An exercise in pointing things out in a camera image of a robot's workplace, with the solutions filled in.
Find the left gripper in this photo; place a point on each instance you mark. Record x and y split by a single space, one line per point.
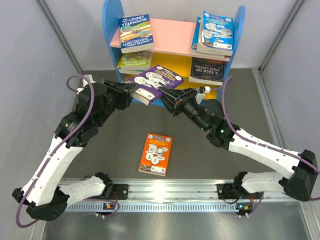
123 90

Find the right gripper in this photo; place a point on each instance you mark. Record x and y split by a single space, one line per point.
169 97

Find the lime green spine treehouse book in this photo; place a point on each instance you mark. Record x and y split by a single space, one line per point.
130 72

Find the purple cover treehouse book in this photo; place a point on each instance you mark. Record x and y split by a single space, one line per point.
149 82

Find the Tale of Two Cities book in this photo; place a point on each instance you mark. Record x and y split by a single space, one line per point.
206 71

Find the dark blue spine treehouse book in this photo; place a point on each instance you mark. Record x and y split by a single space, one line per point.
136 34

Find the orange bottom stack book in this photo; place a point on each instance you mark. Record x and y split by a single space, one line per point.
156 154

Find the light blue cover treehouse book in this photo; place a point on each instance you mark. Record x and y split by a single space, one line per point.
194 44

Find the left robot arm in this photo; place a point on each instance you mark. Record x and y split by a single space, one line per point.
43 197

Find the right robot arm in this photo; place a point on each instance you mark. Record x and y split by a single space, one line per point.
293 173

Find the blue pink yellow bookshelf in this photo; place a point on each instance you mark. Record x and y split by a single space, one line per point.
172 39

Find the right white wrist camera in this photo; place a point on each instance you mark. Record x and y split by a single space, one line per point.
201 92

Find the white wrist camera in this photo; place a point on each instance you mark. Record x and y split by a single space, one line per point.
201 92
84 83

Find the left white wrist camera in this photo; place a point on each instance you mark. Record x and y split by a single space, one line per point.
84 83

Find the aluminium mounting rail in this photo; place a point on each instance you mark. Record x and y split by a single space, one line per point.
177 195

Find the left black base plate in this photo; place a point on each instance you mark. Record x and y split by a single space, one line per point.
117 192

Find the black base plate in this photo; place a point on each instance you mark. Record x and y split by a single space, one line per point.
117 192
230 191

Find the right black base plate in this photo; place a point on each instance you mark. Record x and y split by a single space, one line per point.
230 191

